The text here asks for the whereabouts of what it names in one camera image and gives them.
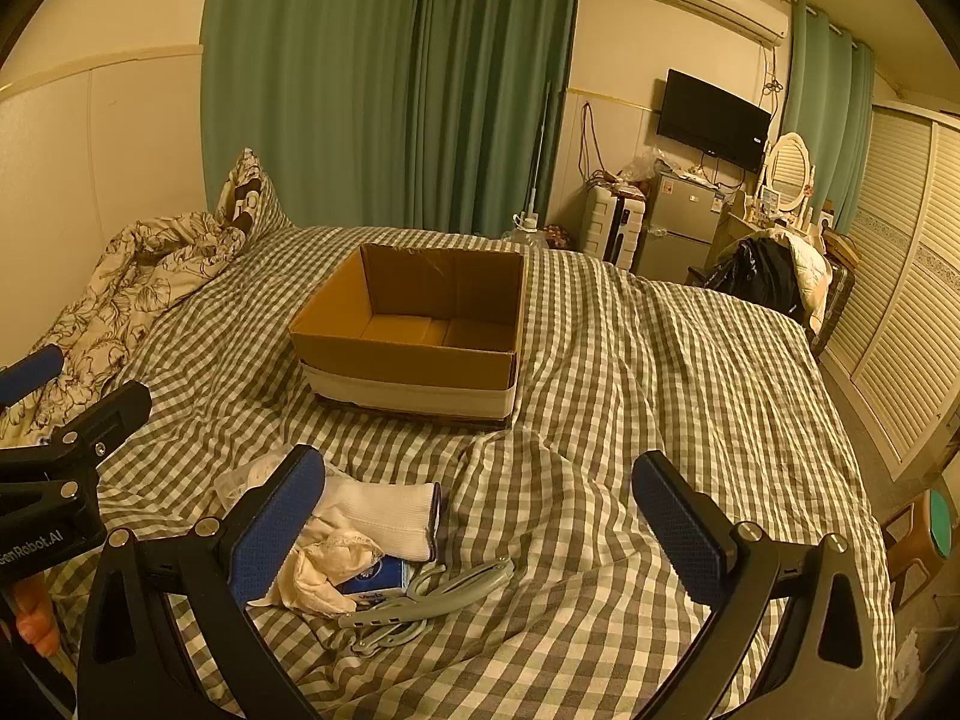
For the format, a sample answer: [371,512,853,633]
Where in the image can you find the cream louvered wardrobe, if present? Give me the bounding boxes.
[814,99,960,481]

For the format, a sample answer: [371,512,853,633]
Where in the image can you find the white sock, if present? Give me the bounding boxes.
[311,474,443,562]

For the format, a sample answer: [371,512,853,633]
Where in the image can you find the cream dressing table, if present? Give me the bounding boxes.
[720,191,837,256]

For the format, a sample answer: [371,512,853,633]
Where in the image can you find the checkered bed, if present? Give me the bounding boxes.
[45,225,897,720]

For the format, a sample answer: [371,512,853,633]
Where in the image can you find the cream cloth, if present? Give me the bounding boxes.
[246,529,383,616]

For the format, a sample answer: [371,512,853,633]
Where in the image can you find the hanging wall cables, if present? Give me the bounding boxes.
[577,101,601,185]

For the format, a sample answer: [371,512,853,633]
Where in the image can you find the narrow green curtain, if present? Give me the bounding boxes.
[780,0,877,233]

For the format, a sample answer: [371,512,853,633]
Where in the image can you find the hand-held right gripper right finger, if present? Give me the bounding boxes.
[631,450,880,720]

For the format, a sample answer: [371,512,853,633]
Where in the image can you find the crumpled plastic bag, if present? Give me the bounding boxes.
[619,148,672,185]

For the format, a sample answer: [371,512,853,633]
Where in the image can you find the black wall television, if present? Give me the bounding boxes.
[657,68,773,173]

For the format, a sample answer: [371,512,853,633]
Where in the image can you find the floral duvet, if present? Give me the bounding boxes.
[0,210,248,443]

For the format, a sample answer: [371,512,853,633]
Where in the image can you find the green round stool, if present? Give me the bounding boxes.
[921,491,960,563]

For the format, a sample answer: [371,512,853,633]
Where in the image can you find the small blue box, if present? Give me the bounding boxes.
[334,556,413,605]

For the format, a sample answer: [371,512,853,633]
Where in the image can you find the brown cardboard box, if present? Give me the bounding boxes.
[289,242,526,428]

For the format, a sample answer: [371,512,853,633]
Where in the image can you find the wooden chair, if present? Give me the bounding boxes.
[881,499,938,608]

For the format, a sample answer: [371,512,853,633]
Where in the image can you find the clear water bottle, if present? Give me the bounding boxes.
[504,211,552,245]

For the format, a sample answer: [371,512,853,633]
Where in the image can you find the person's left hand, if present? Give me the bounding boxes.
[13,574,62,655]

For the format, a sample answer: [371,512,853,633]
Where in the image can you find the oval vanity mirror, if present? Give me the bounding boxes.
[761,133,815,215]

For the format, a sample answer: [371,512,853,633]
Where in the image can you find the white coat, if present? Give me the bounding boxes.
[780,231,833,312]

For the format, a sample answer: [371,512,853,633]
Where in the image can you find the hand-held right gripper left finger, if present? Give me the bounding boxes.
[77,444,327,720]

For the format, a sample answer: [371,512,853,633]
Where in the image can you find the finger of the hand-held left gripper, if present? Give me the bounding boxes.
[0,380,153,502]
[0,345,67,413]

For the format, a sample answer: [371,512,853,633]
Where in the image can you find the white ribbed suitcase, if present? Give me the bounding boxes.
[583,186,647,267]

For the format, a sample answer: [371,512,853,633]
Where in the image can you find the grey plastic scissors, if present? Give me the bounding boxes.
[337,556,515,653]

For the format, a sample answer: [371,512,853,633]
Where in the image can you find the patterned pillow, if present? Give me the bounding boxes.
[217,148,293,241]

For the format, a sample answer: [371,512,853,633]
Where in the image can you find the air conditioner cable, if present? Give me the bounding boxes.
[759,41,782,102]

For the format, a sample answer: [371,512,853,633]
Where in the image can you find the grey fridge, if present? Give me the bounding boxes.
[634,169,732,286]

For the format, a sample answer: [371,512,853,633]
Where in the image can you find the white mop pole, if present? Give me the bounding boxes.
[525,81,552,222]

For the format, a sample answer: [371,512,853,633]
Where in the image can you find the wide green curtain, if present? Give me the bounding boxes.
[201,0,584,237]

